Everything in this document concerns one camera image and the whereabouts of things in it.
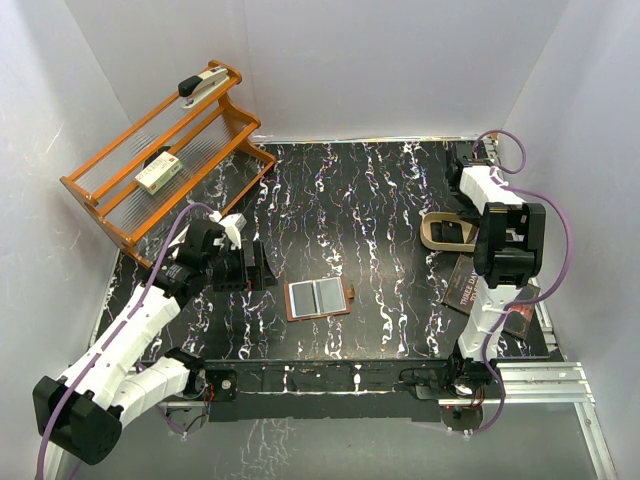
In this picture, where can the dark credit card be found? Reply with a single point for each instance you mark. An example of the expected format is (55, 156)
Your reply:
(303, 302)
(331, 295)

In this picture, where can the orange wooden shelf rack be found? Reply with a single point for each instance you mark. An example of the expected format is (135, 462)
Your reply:
(203, 138)

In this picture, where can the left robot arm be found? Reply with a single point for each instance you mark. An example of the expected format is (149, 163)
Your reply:
(86, 408)

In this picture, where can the white staples box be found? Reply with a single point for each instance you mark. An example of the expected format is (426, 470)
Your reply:
(158, 172)

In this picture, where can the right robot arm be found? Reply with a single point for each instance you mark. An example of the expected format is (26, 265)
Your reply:
(508, 252)

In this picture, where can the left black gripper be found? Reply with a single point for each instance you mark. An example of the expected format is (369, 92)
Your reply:
(249, 278)

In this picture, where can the black and beige stapler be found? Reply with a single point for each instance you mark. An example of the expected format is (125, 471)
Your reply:
(197, 88)

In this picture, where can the beige oval tray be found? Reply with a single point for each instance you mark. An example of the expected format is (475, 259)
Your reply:
(470, 229)

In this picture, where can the brown leather card holder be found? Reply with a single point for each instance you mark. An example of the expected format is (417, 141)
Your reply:
(349, 292)

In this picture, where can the dark red picture book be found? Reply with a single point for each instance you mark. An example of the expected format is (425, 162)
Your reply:
(461, 293)

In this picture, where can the black card in tray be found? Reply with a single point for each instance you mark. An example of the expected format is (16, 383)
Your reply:
(445, 231)

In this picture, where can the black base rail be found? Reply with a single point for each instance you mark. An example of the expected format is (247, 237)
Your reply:
(336, 389)

